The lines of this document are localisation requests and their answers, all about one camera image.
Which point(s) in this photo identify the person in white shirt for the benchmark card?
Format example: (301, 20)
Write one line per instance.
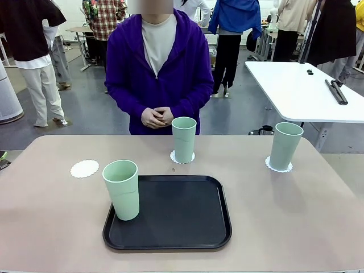
(202, 11)

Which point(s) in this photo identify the person in blue jacket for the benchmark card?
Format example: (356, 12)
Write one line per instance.
(236, 17)

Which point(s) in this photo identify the person in beige coat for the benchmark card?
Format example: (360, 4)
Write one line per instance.
(293, 17)

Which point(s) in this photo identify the white cylindrical appliance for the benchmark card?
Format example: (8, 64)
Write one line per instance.
(8, 99)

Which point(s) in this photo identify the small black object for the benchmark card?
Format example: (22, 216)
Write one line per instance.
(310, 72)

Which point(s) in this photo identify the grey background desk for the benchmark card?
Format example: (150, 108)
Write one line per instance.
(76, 29)

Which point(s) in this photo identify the white scalloped paper coaster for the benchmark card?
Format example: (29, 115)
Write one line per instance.
(84, 169)
(280, 170)
(172, 157)

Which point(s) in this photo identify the black kettle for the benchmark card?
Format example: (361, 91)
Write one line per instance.
(267, 131)

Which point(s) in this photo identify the person in black top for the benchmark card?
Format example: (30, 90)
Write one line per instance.
(25, 28)

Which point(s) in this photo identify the person in yellow top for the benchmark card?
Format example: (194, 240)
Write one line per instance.
(360, 14)

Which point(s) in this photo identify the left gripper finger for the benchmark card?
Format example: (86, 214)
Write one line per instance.
(3, 155)
(4, 165)

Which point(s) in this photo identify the person in purple hoodie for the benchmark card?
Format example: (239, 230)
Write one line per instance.
(182, 71)

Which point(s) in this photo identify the person's left forearm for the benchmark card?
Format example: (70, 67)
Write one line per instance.
(193, 99)

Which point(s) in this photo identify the person's right forearm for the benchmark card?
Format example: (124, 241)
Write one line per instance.
(122, 102)

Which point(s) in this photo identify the white folding table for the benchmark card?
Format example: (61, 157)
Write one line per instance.
(284, 85)

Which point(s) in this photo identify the person's right hand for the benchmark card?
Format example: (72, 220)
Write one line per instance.
(150, 119)

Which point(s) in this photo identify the person's left hand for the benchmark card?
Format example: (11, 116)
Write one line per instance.
(167, 113)

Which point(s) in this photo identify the black slanted pole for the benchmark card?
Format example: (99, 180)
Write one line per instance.
(304, 54)

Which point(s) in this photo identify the light green plastic cup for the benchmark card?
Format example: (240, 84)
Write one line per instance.
(122, 196)
(184, 142)
(284, 148)

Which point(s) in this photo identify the person in black coat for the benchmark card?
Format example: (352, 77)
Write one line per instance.
(332, 34)

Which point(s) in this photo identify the person in plaid shirt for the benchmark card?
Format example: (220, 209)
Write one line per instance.
(102, 22)

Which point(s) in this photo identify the person in grey trousers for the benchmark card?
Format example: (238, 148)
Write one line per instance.
(61, 62)

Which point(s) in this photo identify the black bar tool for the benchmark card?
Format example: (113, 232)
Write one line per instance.
(337, 94)

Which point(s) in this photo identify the black plastic serving tray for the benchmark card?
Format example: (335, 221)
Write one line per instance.
(176, 216)

